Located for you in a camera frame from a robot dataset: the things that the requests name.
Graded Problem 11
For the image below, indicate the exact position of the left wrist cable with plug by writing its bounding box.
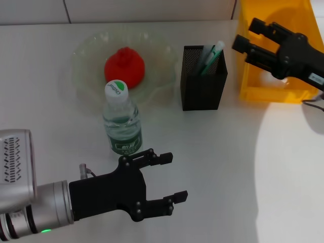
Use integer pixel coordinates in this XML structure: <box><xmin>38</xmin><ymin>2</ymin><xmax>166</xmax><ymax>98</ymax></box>
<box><xmin>78</xmin><ymin>163</ymin><xmax>98</xmax><ymax>179</ymax></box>

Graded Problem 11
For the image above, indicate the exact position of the grey glitter pen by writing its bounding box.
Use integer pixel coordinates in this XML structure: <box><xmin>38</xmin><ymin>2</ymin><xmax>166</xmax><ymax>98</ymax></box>
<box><xmin>193</xmin><ymin>45</ymin><xmax>215</xmax><ymax>76</ymax></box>

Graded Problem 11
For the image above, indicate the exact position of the mint green pen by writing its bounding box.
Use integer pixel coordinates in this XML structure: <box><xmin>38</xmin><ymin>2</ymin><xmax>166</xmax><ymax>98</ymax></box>
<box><xmin>201</xmin><ymin>40</ymin><xmax>225</xmax><ymax>76</ymax></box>

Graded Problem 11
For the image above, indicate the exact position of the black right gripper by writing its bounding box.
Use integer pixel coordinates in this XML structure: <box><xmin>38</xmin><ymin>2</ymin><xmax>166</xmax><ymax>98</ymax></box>
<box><xmin>231</xmin><ymin>17</ymin><xmax>324</xmax><ymax>92</ymax></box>

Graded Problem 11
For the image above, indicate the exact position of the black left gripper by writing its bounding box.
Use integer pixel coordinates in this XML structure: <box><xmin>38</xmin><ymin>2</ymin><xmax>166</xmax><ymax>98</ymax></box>
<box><xmin>68</xmin><ymin>148</ymin><xmax>189</xmax><ymax>223</ymax></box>

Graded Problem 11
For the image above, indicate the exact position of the yellow plastic bin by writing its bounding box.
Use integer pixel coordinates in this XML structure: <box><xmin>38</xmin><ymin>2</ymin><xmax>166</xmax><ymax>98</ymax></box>
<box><xmin>237</xmin><ymin>0</ymin><xmax>324</xmax><ymax>104</ymax></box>

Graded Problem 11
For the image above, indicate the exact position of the clear glass fruit plate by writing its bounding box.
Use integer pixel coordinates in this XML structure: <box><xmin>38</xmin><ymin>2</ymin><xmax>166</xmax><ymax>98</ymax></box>
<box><xmin>70</xmin><ymin>25</ymin><xmax>179</xmax><ymax>112</ymax></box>

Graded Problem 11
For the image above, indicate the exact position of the green label water bottle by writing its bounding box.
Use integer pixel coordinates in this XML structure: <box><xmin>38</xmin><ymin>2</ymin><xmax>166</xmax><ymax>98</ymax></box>
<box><xmin>102</xmin><ymin>79</ymin><xmax>143</xmax><ymax>155</ymax></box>

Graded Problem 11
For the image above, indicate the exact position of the black mesh pen holder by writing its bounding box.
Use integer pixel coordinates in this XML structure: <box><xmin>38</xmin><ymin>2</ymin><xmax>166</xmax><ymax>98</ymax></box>
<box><xmin>180</xmin><ymin>45</ymin><xmax>228</xmax><ymax>111</ymax></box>

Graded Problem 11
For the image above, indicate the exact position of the red-orange fruit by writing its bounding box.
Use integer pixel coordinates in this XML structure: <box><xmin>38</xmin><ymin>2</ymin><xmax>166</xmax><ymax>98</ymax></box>
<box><xmin>104</xmin><ymin>47</ymin><xmax>146</xmax><ymax>89</ymax></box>

